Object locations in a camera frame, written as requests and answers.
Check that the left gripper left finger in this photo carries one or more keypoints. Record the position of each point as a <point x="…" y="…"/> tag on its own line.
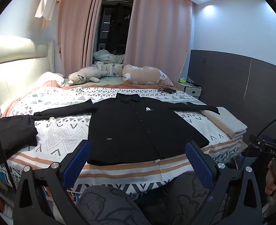
<point x="73" y="163"/>

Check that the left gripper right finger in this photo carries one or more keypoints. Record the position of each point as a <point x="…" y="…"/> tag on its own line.
<point x="203" y="165"/>

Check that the black button shirt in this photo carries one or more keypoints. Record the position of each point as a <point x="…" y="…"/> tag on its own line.
<point x="133" y="129"/>

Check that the folded beige blanket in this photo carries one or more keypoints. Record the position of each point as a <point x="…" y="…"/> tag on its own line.
<point x="227" y="122"/>

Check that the person patterned trouser legs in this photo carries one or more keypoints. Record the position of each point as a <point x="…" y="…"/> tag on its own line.
<point x="174" y="203"/>

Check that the folded black garment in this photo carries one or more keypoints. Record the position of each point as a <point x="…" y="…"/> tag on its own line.
<point x="17" y="132"/>

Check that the cream bedside cabinet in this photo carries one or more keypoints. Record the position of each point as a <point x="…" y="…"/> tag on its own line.
<point x="190" y="88"/>

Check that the white pillow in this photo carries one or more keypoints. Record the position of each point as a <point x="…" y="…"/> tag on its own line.
<point x="49" y="76"/>

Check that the beige shark plush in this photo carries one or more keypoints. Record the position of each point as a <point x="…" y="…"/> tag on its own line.
<point x="87" y="74"/>

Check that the crumpled light bedding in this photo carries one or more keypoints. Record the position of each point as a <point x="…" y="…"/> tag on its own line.
<point x="111" y="63"/>

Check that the pink plush pillow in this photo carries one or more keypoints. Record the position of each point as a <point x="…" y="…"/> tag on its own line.
<point x="145" y="76"/>

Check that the cream padded headboard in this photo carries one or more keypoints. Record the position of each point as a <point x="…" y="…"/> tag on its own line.
<point x="22" y="62"/>

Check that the pink curtain right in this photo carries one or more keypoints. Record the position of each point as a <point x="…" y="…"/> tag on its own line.
<point x="159" y="35"/>

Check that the pink curtain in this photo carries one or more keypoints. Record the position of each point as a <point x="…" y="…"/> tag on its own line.
<point x="77" y="27"/>
<point x="159" y="35"/>

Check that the hanging white garment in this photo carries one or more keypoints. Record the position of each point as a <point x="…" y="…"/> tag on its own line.
<point x="45" y="11"/>

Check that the pink curtain left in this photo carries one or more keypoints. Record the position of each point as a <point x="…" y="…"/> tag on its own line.
<point x="77" y="27"/>

